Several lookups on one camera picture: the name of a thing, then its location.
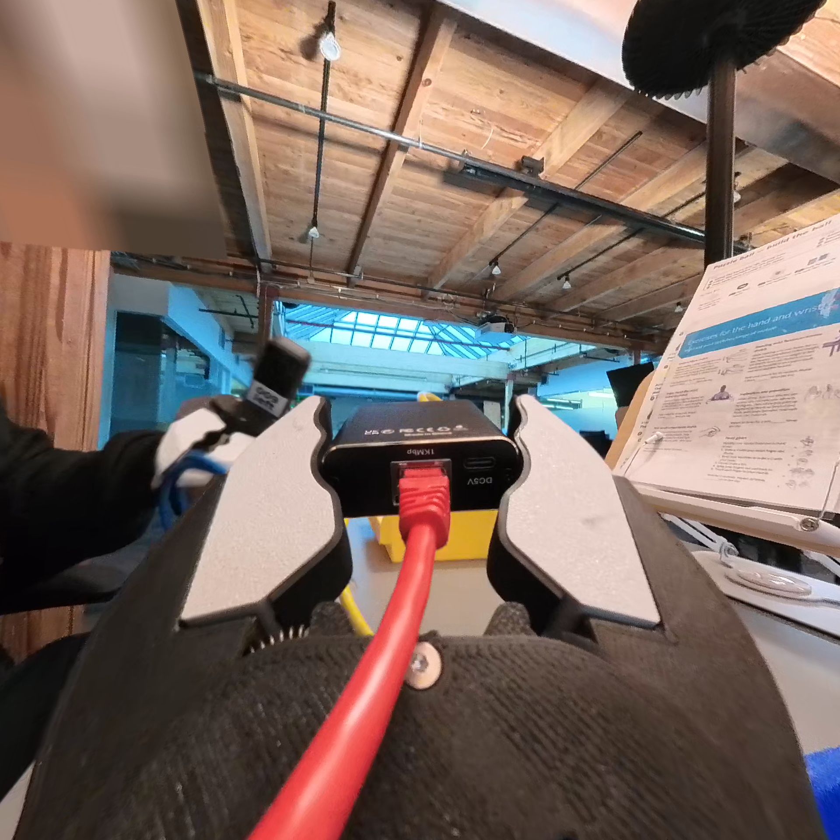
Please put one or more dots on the black monitor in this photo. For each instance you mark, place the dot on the black monitor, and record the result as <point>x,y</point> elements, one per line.
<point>630,387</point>

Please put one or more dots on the yellow plastic bin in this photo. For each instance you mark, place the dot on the yellow plastic bin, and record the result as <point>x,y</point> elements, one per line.
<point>472,535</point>

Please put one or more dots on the black pole with ribbed disc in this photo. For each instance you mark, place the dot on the black pole with ribbed disc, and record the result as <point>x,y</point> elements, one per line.
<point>720,164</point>

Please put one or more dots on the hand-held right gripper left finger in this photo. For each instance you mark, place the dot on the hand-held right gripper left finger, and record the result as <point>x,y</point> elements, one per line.
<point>262,525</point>

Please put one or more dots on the printed paper sheet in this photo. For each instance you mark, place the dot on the printed paper sheet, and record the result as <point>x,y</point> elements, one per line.
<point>741,394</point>

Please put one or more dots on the black network switch box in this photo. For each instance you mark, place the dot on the black network switch box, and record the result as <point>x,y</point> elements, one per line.
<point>367,472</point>

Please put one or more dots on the ceiling projector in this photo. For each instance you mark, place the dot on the ceiling projector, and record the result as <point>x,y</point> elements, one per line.
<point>495,328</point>

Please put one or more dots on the blue plastic bin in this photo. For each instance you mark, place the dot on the blue plastic bin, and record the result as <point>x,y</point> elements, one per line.
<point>825,794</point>

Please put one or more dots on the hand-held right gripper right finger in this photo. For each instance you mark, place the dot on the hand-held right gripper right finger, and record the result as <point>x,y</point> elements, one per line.
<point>571,525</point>

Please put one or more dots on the black ceiling light rail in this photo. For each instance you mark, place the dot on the black ceiling light rail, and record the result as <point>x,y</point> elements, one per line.
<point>558,193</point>

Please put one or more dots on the white document stand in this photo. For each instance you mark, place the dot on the white document stand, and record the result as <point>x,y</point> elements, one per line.
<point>754,525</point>

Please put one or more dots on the metal ceiling pipe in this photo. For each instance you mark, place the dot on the metal ceiling pipe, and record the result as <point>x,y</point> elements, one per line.
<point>367,128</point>

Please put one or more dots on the person's left forearm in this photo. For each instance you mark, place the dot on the person's left forearm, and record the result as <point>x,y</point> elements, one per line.
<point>65,499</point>

